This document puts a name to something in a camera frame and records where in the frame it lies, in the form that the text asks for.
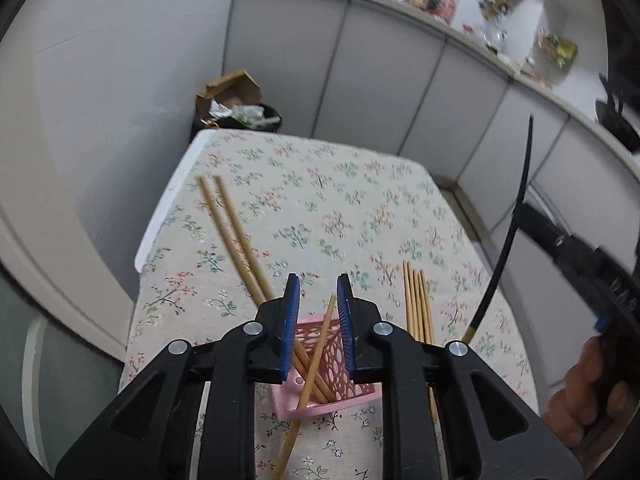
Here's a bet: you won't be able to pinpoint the pink soap bottle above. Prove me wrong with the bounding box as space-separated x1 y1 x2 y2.
436 0 457 25

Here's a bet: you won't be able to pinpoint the floral tablecloth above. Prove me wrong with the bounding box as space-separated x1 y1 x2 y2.
119 129 542 480

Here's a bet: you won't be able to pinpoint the pink perforated utensil holder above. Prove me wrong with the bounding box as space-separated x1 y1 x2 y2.
270 315 382 420

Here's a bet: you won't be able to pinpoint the person's right hand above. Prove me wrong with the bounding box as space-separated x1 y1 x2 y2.
541 337 639 453

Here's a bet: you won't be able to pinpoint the black trash bin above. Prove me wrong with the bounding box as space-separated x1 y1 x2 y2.
190 101 283 141

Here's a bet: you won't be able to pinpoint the brown cardboard box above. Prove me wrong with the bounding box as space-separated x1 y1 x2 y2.
195 70 262 119

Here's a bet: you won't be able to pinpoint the bamboo chopstick bundle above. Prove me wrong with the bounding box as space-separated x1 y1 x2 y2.
400 259 442 426

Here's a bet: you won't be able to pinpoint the white kitchen cabinets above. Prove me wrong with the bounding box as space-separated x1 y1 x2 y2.
221 0 640 411

